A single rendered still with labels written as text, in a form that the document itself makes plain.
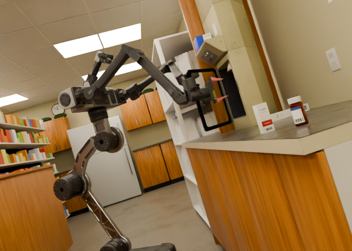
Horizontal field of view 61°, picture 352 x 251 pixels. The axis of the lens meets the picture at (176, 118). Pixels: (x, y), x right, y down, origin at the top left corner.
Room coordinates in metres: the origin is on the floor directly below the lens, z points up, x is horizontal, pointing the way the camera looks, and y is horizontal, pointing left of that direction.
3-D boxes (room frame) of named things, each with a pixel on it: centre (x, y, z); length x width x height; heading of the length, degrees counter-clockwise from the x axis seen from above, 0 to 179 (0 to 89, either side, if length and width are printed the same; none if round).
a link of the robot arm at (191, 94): (1.61, -0.13, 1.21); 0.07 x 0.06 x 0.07; 97
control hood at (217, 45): (1.88, -0.33, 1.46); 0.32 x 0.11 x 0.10; 7
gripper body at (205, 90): (1.61, -0.19, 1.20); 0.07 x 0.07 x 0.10; 7
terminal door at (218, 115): (1.93, -0.25, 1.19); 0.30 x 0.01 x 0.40; 137
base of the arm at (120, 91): (2.35, 0.34, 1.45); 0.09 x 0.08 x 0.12; 157
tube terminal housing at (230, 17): (1.91, -0.51, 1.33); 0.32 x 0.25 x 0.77; 7
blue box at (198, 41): (1.96, -0.32, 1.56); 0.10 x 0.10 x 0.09; 7
